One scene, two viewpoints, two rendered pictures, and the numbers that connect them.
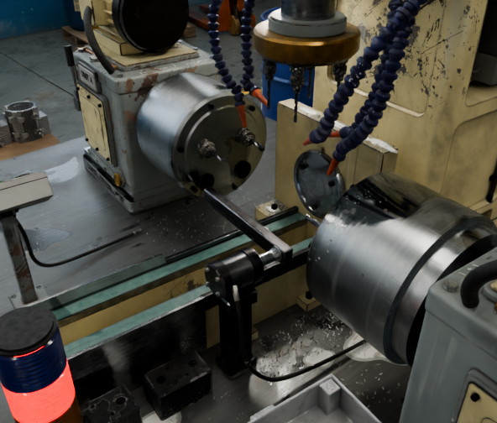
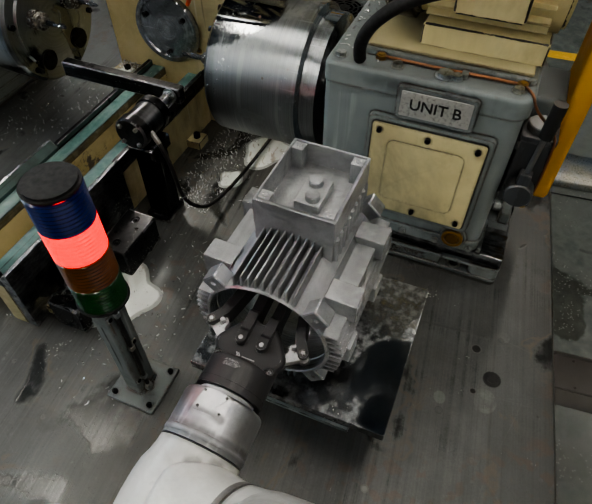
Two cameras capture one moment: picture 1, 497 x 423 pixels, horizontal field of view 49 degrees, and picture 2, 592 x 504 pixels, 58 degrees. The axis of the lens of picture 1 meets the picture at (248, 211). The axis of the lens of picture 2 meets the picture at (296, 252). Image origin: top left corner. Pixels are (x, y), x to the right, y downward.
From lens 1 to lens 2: 0.23 m
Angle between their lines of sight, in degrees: 29
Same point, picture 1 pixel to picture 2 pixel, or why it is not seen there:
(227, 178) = (68, 50)
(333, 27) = not seen: outside the picture
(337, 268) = (237, 82)
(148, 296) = not seen: hidden behind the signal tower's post
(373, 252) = (264, 55)
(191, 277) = (88, 153)
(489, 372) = (383, 107)
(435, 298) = (333, 66)
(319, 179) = (167, 21)
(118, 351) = not seen: hidden behind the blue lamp
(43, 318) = (62, 167)
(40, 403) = (91, 241)
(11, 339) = (49, 190)
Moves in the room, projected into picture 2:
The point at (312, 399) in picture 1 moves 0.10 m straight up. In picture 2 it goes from (289, 161) to (288, 90)
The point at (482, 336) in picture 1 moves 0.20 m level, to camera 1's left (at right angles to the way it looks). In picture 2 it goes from (375, 80) to (251, 126)
